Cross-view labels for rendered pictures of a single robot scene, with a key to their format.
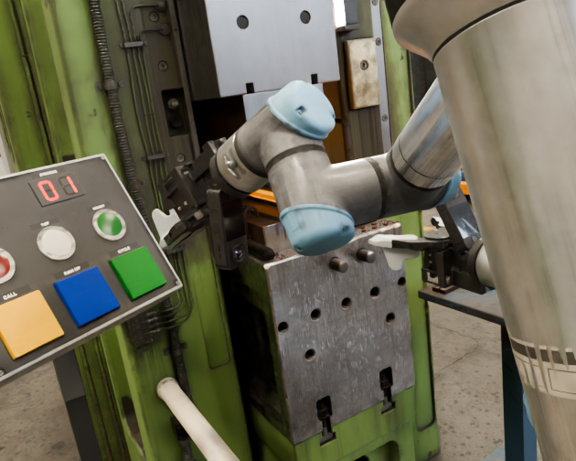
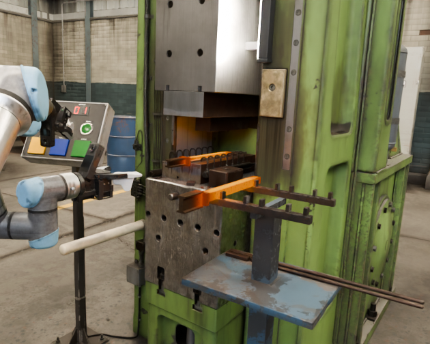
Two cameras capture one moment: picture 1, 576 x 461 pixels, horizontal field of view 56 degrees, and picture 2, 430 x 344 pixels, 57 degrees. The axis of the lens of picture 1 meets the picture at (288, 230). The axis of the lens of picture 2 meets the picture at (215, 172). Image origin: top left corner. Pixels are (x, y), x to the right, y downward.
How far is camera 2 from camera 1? 1.60 m
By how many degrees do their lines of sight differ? 62
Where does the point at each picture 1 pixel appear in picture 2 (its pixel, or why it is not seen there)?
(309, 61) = (198, 78)
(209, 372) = not seen: hidden behind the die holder
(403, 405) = (207, 316)
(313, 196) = not seen: outside the picture
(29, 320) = (37, 145)
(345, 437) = (169, 301)
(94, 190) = (92, 115)
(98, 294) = (61, 148)
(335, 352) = (170, 246)
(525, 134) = not seen: outside the picture
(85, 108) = (138, 86)
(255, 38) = (173, 62)
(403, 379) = (208, 298)
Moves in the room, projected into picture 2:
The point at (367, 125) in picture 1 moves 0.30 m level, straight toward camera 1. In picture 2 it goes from (272, 130) to (194, 128)
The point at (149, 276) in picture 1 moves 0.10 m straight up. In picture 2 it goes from (82, 151) to (81, 127)
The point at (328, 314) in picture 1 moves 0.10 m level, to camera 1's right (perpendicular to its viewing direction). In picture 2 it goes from (170, 222) to (179, 230)
